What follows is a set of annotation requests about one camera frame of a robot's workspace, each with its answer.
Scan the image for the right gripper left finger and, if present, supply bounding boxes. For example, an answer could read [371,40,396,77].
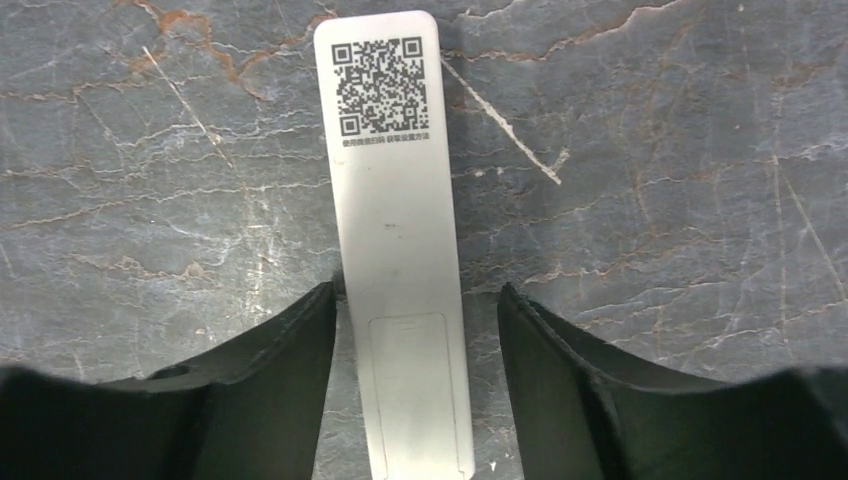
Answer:
[1,282,337,479]

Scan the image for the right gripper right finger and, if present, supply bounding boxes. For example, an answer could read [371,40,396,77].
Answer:
[497,284,847,479]

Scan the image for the white long remote control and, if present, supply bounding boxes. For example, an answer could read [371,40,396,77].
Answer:
[314,10,475,479]

